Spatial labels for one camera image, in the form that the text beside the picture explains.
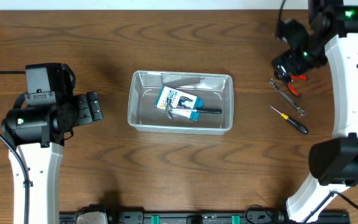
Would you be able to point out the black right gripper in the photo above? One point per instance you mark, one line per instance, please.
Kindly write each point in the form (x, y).
(288, 59)

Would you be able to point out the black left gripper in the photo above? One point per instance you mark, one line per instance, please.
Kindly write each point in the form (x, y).
(83, 109)

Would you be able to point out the red handled pliers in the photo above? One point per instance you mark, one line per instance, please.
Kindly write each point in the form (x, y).
(290, 86)

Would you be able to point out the silver combination wrench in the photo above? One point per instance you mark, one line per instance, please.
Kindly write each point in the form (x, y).
(284, 95)

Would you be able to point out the screwdriver yellow black handle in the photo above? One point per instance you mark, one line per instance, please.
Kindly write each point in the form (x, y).
(296, 124)

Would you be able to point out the clear plastic container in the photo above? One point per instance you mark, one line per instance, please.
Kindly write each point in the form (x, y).
(216, 90)

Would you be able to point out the claw hammer black handle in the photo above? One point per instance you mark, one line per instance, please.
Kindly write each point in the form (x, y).
(169, 109)

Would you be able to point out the blue white cardboard box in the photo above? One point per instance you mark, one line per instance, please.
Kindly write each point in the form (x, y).
(179, 99)

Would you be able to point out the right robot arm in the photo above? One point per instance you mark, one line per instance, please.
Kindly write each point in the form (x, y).
(332, 39)

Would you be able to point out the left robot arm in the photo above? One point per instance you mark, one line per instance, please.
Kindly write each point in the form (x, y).
(35, 128)

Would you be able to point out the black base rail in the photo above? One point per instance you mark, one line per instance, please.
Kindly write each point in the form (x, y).
(250, 216)

